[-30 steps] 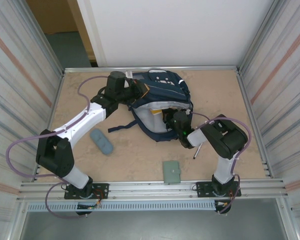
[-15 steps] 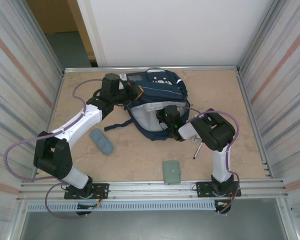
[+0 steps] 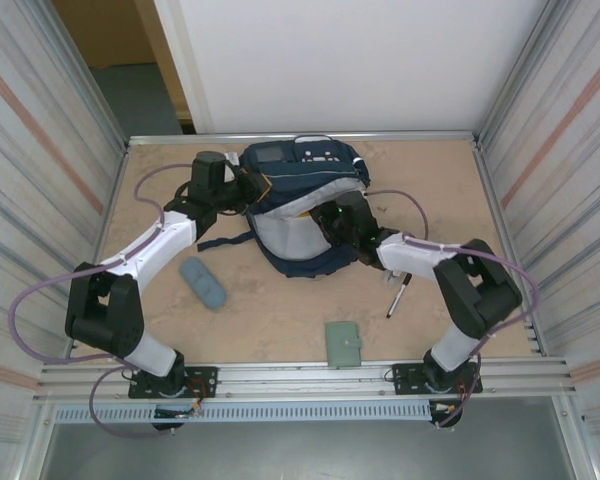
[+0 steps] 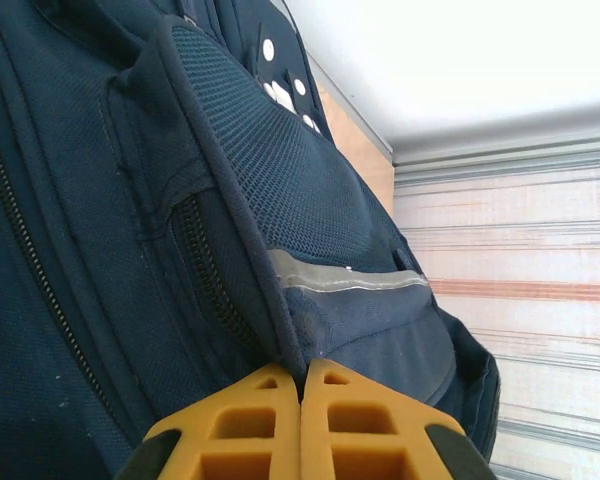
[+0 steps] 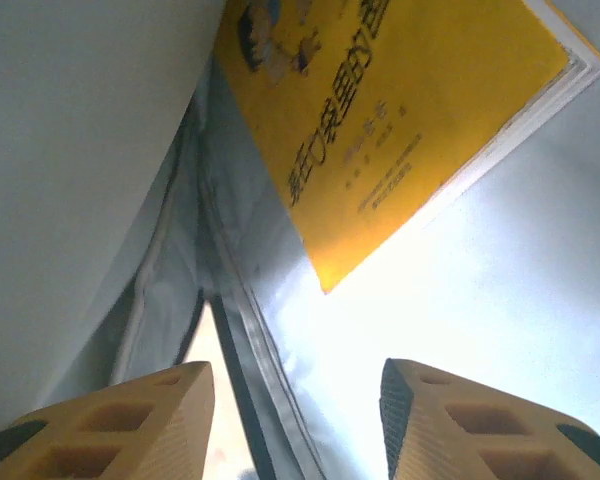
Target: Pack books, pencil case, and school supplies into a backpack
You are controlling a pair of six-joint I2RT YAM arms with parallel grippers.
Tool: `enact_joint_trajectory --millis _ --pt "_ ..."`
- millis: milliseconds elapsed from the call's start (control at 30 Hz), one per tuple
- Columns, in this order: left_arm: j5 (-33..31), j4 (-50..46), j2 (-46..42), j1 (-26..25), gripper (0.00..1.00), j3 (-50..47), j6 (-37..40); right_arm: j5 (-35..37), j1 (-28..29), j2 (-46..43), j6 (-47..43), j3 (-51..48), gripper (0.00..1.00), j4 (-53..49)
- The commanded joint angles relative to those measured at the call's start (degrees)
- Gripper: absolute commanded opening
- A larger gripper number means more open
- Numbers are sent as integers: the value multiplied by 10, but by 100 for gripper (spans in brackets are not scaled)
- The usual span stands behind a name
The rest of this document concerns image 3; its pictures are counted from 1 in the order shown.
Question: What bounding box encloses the navy blue backpack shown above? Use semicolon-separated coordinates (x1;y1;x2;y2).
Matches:
196;133;372;280

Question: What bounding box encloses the blue-grey pencil case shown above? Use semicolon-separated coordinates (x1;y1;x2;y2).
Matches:
178;257;228;312

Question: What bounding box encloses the green snap wallet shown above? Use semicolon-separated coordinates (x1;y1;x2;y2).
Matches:
324;321;363;370

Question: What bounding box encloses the black marker pen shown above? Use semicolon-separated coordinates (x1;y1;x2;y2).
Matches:
385;277;412;320

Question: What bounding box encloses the brown wooden door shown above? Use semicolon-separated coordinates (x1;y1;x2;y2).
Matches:
52;0;194;124

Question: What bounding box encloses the grey metal lower shelf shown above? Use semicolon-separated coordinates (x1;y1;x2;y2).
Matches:
39;422;579;480

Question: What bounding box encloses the aluminium table frame rail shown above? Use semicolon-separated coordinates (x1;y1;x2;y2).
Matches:
126;130;481;150

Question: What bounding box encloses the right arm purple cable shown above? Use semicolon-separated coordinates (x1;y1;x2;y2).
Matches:
364;188;541;431

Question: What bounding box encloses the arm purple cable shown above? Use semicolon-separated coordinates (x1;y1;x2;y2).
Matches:
8;163;201;440
364;188;541;431

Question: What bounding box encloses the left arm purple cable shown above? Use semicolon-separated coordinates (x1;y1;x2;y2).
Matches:
8;163;201;440

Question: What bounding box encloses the white door frame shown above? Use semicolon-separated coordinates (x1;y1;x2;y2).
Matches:
152;0;216;134

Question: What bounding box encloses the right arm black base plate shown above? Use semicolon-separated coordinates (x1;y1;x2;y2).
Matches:
390;362;483;396

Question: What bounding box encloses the aluminium mounting rail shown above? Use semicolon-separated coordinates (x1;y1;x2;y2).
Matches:
37;355;579;404

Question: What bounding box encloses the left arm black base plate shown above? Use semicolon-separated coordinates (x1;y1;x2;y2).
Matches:
128;366;219;400

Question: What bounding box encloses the grey slotted cable duct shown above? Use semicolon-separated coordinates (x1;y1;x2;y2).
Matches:
53;403;434;424

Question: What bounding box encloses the small circuit board with wires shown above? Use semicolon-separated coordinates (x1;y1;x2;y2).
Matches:
153;405;204;420
429;399;464;419

